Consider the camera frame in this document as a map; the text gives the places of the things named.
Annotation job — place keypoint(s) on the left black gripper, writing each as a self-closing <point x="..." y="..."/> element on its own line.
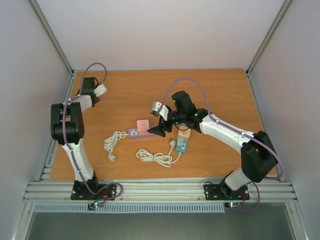
<point x="98" y="100"/>

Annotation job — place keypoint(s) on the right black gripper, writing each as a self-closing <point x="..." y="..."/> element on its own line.
<point x="163" y="126"/>

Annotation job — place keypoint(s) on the large pink cube plug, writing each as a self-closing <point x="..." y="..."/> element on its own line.
<point x="143" y="125"/>

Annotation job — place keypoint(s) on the small blue plug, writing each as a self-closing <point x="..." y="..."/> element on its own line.
<point x="181" y="144"/>

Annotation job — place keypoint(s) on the purple power strip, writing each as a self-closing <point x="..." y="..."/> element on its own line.
<point x="133" y="133"/>

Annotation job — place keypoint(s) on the teal power strip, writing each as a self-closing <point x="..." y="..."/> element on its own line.
<point x="180" y="150"/>

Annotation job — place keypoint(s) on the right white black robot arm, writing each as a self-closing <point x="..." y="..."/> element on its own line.
<point x="257" y="153"/>

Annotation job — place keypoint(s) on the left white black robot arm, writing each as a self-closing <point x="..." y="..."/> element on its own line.
<point x="67" y="128"/>

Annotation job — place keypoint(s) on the wooden cube plug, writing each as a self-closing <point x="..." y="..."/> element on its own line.
<point x="183" y="133"/>

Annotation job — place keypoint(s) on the left small circuit board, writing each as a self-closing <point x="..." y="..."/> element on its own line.
<point x="95" y="205"/>

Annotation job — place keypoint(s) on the small circuit board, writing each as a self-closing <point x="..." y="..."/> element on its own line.
<point x="233" y="205"/>
<point x="95" y="205"/>

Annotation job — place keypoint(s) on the right small circuit board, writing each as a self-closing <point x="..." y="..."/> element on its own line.
<point x="233" y="205"/>

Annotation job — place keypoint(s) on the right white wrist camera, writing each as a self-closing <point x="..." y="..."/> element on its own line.
<point x="158" y="109"/>

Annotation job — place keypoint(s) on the blue slotted cable duct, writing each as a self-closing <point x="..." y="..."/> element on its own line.
<point x="130" y="208"/>

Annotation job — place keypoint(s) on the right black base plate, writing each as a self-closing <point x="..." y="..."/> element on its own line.
<point x="212" y="192"/>

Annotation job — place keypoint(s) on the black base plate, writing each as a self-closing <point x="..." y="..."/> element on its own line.
<point x="105" y="191"/>
<point x="212" y="192"/>

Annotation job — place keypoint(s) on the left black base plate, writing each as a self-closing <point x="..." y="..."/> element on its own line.
<point x="105" y="191"/>

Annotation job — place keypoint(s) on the aluminium front rail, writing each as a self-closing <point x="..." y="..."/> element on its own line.
<point x="161" y="191"/>

